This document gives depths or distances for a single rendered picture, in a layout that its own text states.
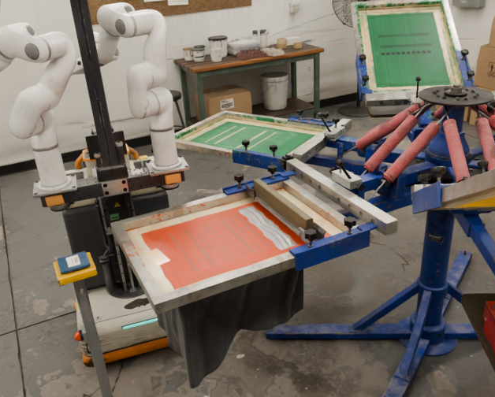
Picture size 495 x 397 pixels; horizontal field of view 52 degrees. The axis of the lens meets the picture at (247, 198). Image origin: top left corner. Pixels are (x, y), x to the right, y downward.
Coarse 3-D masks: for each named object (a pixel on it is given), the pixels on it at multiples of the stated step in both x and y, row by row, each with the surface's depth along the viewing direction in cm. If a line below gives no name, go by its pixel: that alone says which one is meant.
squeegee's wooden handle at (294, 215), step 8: (256, 184) 208; (264, 184) 205; (256, 192) 210; (264, 192) 203; (272, 192) 198; (264, 200) 205; (272, 200) 198; (280, 200) 192; (272, 208) 200; (280, 208) 193; (288, 208) 187; (296, 208) 185; (288, 216) 188; (296, 216) 182; (304, 216) 179; (296, 224) 184; (304, 224) 179; (312, 224) 179
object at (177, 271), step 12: (288, 228) 193; (300, 240) 185; (264, 252) 179; (276, 252) 179; (168, 264) 176; (180, 264) 176; (228, 264) 174; (240, 264) 174; (252, 264) 173; (168, 276) 169; (180, 276) 169; (192, 276) 169; (204, 276) 168
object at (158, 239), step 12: (252, 204) 213; (204, 216) 206; (216, 216) 205; (228, 216) 205; (240, 216) 204; (168, 228) 199; (180, 228) 198; (144, 240) 192; (156, 240) 191; (168, 240) 191; (168, 252) 183
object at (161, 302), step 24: (240, 192) 216; (288, 192) 221; (144, 216) 202; (168, 216) 204; (336, 216) 192; (120, 240) 186; (144, 264) 171; (264, 264) 166; (288, 264) 169; (144, 288) 160; (192, 288) 157; (216, 288) 159
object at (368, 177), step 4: (360, 176) 210; (364, 176) 210; (368, 176) 210; (372, 176) 210; (376, 176) 209; (364, 180) 207; (368, 180) 207; (372, 180) 208; (376, 180) 209; (340, 184) 205; (364, 184) 207; (368, 184) 208; (372, 184) 208; (376, 184) 209; (356, 188) 205; (368, 188) 208; (372, 188) 209; (376, 188) 210; (352, 192) 205; (356, 192) 206
